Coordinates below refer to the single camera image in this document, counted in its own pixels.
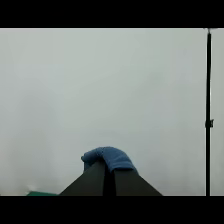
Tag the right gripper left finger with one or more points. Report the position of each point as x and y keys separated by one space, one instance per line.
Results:
x=91 y=183

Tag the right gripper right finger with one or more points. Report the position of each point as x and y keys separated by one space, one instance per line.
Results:
x=133 y=185

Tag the blue shirt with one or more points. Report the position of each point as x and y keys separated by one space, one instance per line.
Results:
x=111 y=156

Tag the black stand pole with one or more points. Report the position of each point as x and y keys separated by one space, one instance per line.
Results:
x=208 y=83

